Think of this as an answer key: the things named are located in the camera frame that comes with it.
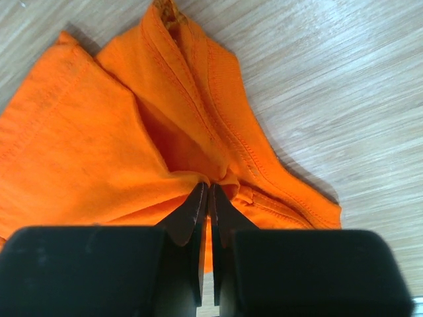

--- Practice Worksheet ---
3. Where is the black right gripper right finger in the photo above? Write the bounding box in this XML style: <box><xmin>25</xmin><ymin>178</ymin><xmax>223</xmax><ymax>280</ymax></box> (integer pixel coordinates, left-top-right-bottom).
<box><xmin>208</xmin><ymin>184</ymin><xmax>414</xmax><ymax>316</ymax></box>

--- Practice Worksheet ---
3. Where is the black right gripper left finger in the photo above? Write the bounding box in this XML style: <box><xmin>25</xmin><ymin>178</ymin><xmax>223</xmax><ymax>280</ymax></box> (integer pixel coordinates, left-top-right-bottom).
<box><xmin>1</xmin><ymin>183</ymin><xmax>208</xmax><ymax>316</ymax></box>

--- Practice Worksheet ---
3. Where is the orange t shirt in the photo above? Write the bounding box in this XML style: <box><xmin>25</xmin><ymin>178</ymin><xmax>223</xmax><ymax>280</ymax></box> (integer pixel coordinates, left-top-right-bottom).
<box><xmin>0</xmin><ymin>0</ymin><xmax>342</xmax><ymax>274</ymax></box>

